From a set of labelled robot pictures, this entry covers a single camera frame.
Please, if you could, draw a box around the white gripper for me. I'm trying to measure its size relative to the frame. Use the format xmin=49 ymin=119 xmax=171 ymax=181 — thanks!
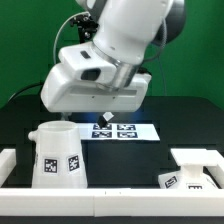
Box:
xmin=41 ymin=42 xmax=152 ymax=128

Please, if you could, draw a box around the white lamp shade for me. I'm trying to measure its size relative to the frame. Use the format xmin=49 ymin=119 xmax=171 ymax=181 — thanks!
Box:
xmin=32 ymin=121 xmax=88 ymax=189

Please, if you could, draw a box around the white lamp base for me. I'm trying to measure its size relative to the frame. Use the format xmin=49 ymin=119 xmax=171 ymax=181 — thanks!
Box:
xmin=158 ymin=148 xmax=220 ymax=190

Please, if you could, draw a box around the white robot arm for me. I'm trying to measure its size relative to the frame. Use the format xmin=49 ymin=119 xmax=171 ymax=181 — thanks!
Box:
xmin=41 ymin=0 xmax=186 ymax=113

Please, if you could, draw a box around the white marker sheet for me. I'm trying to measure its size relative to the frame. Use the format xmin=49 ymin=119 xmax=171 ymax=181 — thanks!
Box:
xmin=78 ymin=123 xmax=160 ymax=141

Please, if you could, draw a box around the white light bulb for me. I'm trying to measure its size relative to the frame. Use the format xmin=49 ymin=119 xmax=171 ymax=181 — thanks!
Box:
xmin=28 ymin=131 xmax=37 ymax=141

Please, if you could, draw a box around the black cable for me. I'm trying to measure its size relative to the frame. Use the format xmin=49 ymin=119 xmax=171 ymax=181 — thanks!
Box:
xmin=7 ymin=83 xmax=46 ymax=102

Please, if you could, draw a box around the white left rail block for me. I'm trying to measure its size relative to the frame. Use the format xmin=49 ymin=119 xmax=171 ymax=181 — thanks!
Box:
xmin=0 ymin=149 xmax=16 ymax=187

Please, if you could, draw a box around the white front rail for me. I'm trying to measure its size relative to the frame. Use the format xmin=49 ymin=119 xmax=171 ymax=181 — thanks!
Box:
xmin=0 ymin=188 xmax=224 ymax=217

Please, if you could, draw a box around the grey cable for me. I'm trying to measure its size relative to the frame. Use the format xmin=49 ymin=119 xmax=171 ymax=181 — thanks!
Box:
xmin=52 ymin=12 xmax=88 ymax=64

